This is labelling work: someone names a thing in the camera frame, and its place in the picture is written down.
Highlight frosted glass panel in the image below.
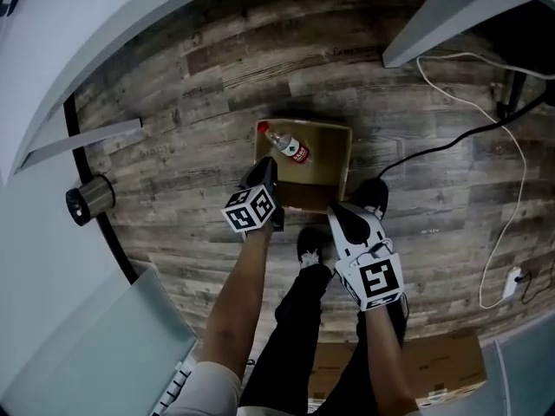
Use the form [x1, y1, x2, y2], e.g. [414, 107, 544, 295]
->
[0, 266, 199, 416]
[480, 318, 555, 416]

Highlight flat brown cardboard cartons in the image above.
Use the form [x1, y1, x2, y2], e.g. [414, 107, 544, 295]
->
[307, 334, 487, 411]

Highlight white office table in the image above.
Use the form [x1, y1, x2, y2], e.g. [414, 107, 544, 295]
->
[0, 0, 555, 185]

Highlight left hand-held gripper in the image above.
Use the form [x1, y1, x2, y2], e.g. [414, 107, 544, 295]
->
[220, 157, 285, 234]

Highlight person's left forearm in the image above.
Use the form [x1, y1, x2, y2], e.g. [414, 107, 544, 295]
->
[200, 225, 274, 380]

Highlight person's right forearm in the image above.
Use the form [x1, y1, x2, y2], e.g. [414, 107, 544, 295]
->
[363, 305, 420, 406]

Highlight white power strip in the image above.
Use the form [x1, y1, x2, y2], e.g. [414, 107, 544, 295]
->
[502, 266, 523, 301]

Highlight person's black trousers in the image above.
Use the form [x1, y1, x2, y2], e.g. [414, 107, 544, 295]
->
[239, 263, 408, 416]

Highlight clear bottle with red cap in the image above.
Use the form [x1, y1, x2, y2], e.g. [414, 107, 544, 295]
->
[257, 120, 313, 165]

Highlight thick black power cable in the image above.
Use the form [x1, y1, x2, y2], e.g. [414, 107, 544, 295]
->
[375, 88, 555, 181]

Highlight person's right black shoe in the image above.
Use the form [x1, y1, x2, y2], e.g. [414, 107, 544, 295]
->
[349, 178, 390, 221]

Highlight black power strip cable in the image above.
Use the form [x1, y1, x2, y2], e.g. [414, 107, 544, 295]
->
[515, 257, 555, 305]

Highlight brown cardboard box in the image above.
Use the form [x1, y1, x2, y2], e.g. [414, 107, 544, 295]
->
[252, 118, 352, 214]

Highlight long white cable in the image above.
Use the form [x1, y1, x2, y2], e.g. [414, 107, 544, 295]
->
[415, 52, 528, 310]

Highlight person's white shirt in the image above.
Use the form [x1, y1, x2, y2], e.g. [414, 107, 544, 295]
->
[151, 360, 242, 416]

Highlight metal trash can black liner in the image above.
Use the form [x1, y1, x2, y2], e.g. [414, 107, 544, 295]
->
[64, 174, 117, 227]

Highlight person's black shoe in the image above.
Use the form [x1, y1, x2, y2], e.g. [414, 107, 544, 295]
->
[297, 226, 325, 269]
[349, 178, 390, 221]

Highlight person's left black shoe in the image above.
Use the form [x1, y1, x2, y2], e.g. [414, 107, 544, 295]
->
[297, 226, 325, 269]

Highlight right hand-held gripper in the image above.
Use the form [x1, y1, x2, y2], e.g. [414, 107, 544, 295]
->
[327, 203, 405, 312]

